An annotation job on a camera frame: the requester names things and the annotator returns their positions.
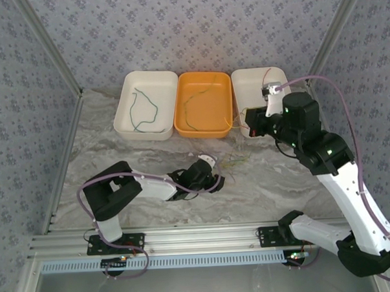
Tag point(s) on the orange plastic bin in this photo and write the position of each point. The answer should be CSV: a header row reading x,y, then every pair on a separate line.
x,y
206,106

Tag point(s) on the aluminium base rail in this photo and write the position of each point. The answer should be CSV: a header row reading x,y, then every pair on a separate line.
x,y
202,237

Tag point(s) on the white plastic bin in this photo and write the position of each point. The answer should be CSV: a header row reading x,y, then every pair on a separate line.
x,y
247,88
144,103

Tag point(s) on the small controller board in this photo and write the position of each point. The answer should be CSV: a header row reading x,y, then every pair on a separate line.
x,y
114,262
297,255

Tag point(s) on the aluminium frame post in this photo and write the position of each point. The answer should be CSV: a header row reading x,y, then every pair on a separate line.
x,y
50,45
333,33

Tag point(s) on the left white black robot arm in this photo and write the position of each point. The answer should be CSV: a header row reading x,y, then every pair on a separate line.
x,y
151,186

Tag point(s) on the grey metal base panel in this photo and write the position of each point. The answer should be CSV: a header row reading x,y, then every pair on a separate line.
x,y
204,284

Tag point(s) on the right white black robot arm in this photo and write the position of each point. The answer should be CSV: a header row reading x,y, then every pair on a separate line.
x,y
346,191

